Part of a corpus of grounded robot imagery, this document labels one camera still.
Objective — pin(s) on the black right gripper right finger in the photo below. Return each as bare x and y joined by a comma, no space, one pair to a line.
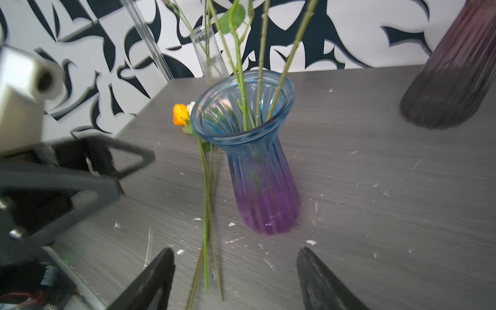
320,287

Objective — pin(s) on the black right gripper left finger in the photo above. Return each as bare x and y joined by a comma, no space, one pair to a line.
152,288

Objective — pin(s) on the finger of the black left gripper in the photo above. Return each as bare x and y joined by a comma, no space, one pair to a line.
40,202
102,155

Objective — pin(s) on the cream artificial rose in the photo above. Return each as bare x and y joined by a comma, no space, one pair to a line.
208,147

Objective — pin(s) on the clear ribbed glass vase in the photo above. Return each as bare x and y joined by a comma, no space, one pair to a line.
209,55

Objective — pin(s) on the purple blue glass vase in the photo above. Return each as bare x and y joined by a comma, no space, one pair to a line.
262,181

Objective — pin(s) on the smoky pink glass vase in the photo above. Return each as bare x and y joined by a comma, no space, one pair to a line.
456,78

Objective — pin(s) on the orange artificial rose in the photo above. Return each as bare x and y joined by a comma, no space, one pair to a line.
181,117

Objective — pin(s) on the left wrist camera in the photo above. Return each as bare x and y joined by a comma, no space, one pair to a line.
27,82

